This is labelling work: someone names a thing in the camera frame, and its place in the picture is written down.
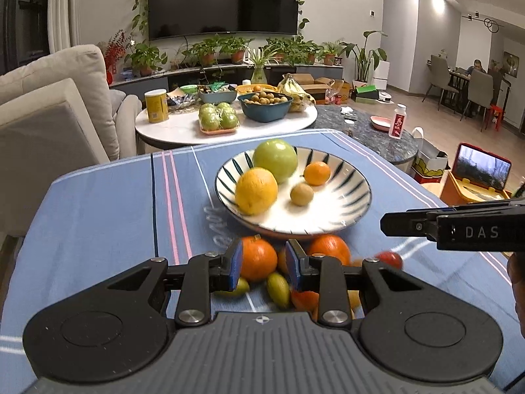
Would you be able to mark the white air purifier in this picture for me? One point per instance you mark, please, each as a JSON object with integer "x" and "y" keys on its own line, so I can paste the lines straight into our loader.
{"x": 379, "y": 76}

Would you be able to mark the banana bunch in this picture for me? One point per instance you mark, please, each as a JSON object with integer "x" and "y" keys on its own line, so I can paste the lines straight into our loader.
{"x": 297, "y": 92}

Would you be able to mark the round white table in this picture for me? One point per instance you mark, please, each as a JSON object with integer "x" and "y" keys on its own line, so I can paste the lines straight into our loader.
{"x": 180, "y": 131}

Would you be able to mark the person's right hand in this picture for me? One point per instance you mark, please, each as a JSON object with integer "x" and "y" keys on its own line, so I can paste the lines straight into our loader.
{"x": 517, "y": 273}

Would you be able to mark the blue striped tablecloth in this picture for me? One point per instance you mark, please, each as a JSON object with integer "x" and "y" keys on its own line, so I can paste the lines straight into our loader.
{"x": 102, "y": 221}

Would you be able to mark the orange basket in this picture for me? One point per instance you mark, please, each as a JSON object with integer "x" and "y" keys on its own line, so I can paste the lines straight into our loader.
{"x": 246, "y": 89}

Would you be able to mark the glass vase with plant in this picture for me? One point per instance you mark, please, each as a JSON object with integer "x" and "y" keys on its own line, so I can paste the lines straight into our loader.
{"x": 259, "y": 76}

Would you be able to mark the pink dish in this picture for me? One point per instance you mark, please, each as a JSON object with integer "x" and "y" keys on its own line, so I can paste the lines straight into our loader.
{"x": 379, "y": 123}

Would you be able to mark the dining table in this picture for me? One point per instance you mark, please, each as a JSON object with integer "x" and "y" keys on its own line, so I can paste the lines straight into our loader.
{"x": 457, "y": 74}

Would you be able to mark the green box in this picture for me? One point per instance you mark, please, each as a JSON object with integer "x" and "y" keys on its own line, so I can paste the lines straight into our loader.
{"x": 367, "y": 91}

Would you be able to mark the dark marble table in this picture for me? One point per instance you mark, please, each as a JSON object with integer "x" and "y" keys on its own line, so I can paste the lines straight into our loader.
{"x": 361, "y": 143}

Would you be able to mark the pile of snack wrappers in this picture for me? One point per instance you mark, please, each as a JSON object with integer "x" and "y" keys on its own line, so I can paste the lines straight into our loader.
{"x": 182, "y": 100}

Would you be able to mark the large orange mandarin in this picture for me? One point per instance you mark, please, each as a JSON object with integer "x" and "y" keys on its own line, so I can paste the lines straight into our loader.
{"x": 329, "y": 248}
{"x": 257, "y": 257}

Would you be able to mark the teal bowl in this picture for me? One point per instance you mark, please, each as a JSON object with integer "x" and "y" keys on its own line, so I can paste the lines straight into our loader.
{"x": 264, "y": 113}

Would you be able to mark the grey-green bowl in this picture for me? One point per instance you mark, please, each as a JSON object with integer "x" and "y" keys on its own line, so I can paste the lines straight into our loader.
{"x": 217, "y": 97}

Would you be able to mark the beige recliner sofa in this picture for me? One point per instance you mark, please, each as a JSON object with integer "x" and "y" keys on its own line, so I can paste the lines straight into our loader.
{"x": 49, "y": 123}

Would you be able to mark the tall leafy plant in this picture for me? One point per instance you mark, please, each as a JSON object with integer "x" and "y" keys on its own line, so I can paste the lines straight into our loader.
{"x": 363, "y": 59}

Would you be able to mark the red stool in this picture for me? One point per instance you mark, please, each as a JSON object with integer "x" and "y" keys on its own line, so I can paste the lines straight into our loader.
{"x": 494, "y": 115}

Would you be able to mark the pile of longans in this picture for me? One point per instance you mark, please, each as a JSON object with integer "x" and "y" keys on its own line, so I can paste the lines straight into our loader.
{"x": 264, "y": 98}

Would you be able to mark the small green bowl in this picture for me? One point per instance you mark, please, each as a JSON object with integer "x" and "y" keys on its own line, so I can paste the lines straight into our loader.
{"x": 188, "y": 89}

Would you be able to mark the light wooden stool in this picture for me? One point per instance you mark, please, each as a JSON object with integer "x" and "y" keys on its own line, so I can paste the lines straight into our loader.
{"x": 430, "y": 191}

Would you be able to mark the white paper bag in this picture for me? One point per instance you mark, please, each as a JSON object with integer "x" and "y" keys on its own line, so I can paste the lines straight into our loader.
{"x": 428, "y": 166}

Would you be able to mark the white bottle red label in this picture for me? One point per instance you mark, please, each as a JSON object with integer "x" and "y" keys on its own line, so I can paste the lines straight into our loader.
{"x": 397, "y": 125}

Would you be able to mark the tablet in red case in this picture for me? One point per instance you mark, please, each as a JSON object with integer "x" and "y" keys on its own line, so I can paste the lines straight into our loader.
{"x": 482, "y": 168}

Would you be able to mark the pink tray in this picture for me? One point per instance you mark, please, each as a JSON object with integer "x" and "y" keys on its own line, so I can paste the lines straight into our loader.
{"x": 217, "y": 132}

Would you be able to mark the wall television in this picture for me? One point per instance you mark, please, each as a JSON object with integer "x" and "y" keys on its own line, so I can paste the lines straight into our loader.
{"x": 223, "y": 0}

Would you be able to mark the dark window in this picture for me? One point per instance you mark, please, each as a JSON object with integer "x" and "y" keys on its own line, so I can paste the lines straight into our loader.
{"x": 24, "y": 8}

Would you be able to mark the open cardboard box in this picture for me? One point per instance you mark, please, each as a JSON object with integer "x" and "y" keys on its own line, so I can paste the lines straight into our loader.
{"x": 305, "y": 80}
{"x": 324, "y": 90}

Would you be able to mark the small orange tangerine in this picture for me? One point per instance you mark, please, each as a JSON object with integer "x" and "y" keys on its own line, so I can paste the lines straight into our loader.
{"x": 316, "y": 173}
{"x": 304, "y": 299}

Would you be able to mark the white robot vacuum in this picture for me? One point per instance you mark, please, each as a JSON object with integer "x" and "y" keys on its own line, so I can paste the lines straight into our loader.
{"x": 385, "y": 98}

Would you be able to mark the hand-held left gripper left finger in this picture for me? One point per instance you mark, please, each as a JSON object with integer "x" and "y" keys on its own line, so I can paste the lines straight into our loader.
{"x": 236, "y": 264}

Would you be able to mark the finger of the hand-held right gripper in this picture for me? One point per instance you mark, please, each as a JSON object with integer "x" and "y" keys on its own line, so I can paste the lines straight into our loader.
{"x": 402, "y": 225}

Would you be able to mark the grey dining chair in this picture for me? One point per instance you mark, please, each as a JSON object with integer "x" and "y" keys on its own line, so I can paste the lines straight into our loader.
{"x": 480, "y": 90}
{"x": 439, "y": 76}

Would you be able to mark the yellow can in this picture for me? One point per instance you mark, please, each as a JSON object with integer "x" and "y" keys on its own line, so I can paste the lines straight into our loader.
{"x": 157, "y": 106}

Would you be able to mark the wall picture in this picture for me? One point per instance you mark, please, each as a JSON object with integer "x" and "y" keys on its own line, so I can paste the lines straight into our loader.
{"x": 510, "y": 63}

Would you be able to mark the yellow citrus fruit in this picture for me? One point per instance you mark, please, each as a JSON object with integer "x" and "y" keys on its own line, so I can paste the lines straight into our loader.
{"x": 256, "y": 191}

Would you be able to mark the potted green plant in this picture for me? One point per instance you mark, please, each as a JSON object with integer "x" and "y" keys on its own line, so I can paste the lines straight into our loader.
{"x": 330, "y": 53}
{"x": 309, "y": 51}
{"x": 143, "y": 59}
{"x": 279, "y": 49}
{"x": 205, "y": 51}
{"x": 236, "y": 51}

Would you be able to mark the wrapped green apple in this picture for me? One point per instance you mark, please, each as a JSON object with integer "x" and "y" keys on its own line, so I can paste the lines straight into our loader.
{"x": 209, "y": 122}
{"x": 224, "y": 108}
{"x": 229, "y": 120}
{"x": 207, "y": 111}

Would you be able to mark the grey television cabinet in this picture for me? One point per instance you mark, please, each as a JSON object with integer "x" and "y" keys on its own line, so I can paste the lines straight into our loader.
{"x": 184, "y": 77}

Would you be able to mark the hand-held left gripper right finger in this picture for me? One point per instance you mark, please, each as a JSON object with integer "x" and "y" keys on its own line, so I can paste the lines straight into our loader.
{"x": 292, "y": 264}

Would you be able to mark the red berry plant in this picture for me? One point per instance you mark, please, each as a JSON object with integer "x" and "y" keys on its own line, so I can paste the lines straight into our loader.
{"x": 115, "y": 49}

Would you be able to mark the beige curtain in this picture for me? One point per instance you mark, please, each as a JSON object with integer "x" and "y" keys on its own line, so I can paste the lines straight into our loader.
{"x": 63, "y": 8}

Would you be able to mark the white tissue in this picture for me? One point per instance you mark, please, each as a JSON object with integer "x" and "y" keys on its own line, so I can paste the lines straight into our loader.
{"x": 348, "y": 111}

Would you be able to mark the striped ceramic plate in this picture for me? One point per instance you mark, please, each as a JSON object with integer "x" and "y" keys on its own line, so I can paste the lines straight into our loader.
{"x": 324, "y": 213}

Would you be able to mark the large green apple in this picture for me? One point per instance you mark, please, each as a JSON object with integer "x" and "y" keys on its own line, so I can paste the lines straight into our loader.
{"x": 275, "y": 160}

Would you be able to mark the small red tomato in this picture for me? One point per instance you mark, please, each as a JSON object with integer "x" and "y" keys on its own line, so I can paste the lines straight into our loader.
{"x": 389, "y": 259}

